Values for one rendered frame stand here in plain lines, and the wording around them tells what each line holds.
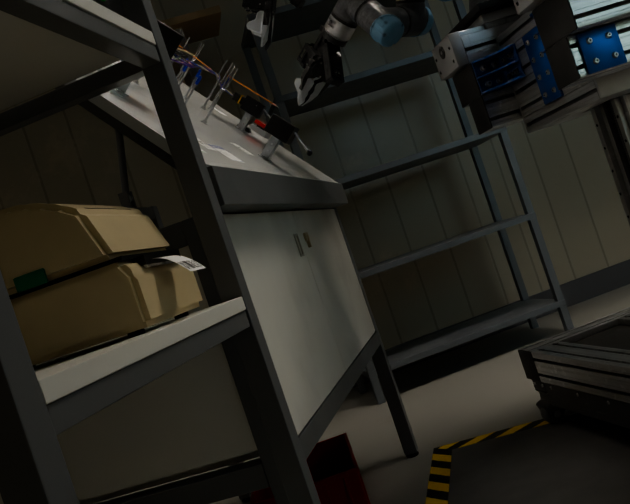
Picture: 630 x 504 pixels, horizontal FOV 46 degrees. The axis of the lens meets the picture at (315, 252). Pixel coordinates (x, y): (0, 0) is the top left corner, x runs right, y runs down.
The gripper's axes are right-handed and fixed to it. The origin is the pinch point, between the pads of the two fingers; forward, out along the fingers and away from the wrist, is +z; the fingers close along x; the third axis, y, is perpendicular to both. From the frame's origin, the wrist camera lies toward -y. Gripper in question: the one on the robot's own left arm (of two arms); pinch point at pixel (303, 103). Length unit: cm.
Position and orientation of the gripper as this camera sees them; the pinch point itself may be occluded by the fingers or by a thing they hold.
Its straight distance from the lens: 207.0
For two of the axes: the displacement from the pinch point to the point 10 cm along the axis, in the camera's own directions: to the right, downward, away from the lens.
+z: -4.7, 7.3, 5.0
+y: -4.3, -6.8, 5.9
